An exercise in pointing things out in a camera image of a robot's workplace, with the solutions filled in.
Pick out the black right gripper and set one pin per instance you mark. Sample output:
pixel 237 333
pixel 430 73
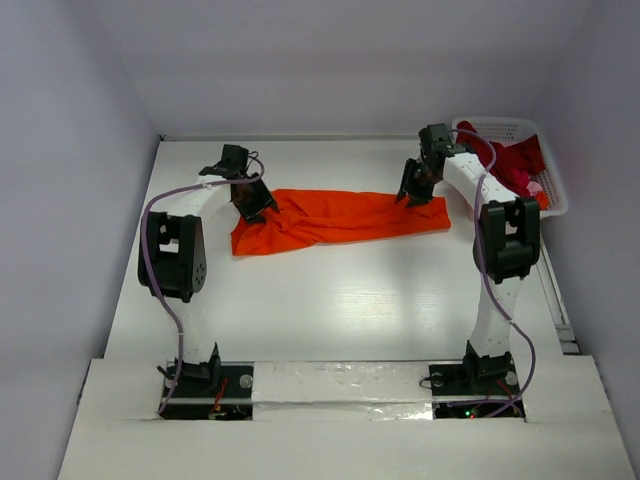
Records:
pixel 415 181

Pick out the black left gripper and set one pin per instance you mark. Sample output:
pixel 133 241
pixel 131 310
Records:
pixel 254 212

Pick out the orange t shirt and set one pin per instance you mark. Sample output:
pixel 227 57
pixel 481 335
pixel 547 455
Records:
pixel 305 218

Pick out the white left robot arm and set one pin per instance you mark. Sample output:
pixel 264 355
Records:
pixel 172 261

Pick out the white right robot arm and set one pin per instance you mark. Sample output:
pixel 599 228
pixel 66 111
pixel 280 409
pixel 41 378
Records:
pixel 506 247

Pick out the white plastic basket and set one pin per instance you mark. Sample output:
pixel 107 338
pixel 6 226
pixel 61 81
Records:
pixel 511 130

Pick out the dark red t shirt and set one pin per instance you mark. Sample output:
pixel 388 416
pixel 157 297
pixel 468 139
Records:
pixel 525 155

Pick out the pink cloth in basket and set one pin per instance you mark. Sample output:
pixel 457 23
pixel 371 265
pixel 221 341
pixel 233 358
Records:
pixel 523 185

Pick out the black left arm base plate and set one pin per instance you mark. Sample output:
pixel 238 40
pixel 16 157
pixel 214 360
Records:
pixel 228 398

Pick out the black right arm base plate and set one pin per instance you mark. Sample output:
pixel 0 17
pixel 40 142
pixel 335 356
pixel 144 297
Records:
pixel 456 397

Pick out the metal rail right table edge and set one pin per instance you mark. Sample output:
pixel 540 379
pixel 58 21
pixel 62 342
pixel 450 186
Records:
pixel 564 330

